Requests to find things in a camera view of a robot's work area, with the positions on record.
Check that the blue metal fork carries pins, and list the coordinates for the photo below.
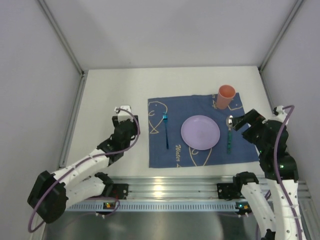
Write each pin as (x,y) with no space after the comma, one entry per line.
(165,121)

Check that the aluminium frame post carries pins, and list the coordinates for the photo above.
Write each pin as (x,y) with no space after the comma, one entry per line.
(283,30)
(60,35)

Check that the orange plastic cup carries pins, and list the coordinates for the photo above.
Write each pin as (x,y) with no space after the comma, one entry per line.
(225,95)

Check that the left aluminium frame post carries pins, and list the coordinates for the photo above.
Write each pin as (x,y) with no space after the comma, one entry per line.
(60,35)

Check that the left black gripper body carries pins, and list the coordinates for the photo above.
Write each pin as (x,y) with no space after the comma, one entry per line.
(126,125)

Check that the blue fish-pattern cloth placemat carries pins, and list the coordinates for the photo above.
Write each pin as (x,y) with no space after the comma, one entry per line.
(179,154)

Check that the aluminium mounting rail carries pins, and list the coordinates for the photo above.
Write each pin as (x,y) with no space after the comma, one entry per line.
(198,183)

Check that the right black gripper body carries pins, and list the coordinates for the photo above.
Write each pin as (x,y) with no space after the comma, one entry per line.
(251,122)

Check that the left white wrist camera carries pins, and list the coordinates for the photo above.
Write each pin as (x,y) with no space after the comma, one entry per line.
(123,113)

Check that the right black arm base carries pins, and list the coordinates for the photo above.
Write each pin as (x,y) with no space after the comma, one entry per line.
(228,192)

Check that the white slotted cable duct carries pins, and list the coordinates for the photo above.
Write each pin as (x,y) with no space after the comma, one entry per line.
(160,206)

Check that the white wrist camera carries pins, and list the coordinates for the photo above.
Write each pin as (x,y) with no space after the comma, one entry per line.
(279,114)
(123,113)

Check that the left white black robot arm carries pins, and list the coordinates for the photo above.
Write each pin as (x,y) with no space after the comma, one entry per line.
(52,193)

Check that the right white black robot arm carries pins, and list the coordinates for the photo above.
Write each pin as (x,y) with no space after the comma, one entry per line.
(282,220)

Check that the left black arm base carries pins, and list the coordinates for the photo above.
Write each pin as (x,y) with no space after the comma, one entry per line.
(117,190)

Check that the purple plastic plate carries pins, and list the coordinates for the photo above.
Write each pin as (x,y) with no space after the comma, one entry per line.
(200,132)

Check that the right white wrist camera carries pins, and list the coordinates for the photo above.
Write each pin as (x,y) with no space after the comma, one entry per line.
(279,114)

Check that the right aluminium frame post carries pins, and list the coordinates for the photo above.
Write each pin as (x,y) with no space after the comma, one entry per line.
(283,30)

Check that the spoon with teal handle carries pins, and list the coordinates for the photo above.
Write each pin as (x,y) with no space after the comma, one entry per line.
(229,135)

